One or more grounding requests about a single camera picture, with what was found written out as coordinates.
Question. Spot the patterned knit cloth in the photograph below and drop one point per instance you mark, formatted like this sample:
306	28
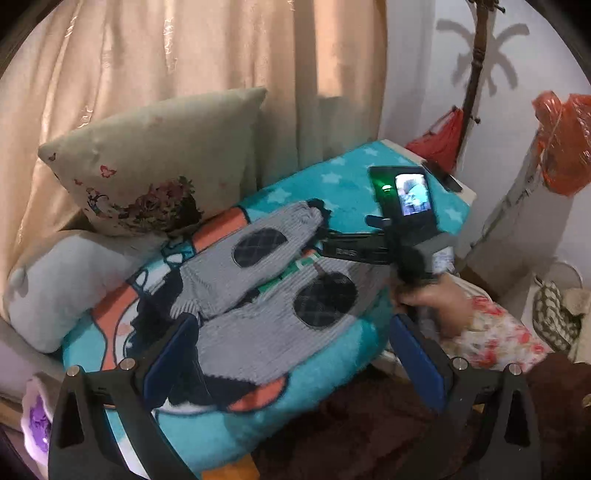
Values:
554	314

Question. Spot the wooden coat stand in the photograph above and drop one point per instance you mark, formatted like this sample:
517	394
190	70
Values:
480	50

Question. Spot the purple and white plush toy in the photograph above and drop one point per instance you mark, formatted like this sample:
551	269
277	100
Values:
37	415

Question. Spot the orange plastic bag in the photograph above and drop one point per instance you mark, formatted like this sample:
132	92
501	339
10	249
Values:
565	143

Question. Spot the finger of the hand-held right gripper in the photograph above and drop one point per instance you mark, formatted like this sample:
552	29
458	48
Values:
351	251

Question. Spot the peach curtain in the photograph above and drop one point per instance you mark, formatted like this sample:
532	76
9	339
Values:
161	83

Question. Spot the grey striped pants with patches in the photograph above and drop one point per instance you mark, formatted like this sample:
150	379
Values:
258	286

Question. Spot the person's right hand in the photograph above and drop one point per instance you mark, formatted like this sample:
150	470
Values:
427	300

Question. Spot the teal cartoon printed blanket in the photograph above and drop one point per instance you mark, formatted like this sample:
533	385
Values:
277	323

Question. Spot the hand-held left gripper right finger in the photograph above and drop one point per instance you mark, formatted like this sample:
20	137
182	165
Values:
415	355

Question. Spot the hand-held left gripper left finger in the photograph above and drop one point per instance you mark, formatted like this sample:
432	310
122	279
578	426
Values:
170	355

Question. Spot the white cardboard box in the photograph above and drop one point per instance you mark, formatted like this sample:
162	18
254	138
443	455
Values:
517	217

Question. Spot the beige floral pillow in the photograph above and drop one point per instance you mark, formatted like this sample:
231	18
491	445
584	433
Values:
152	170

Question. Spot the white plush pillow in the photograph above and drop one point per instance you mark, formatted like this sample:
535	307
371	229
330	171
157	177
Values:
60	286

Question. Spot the floral sleeved right forearm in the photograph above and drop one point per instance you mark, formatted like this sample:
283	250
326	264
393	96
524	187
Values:
494	330

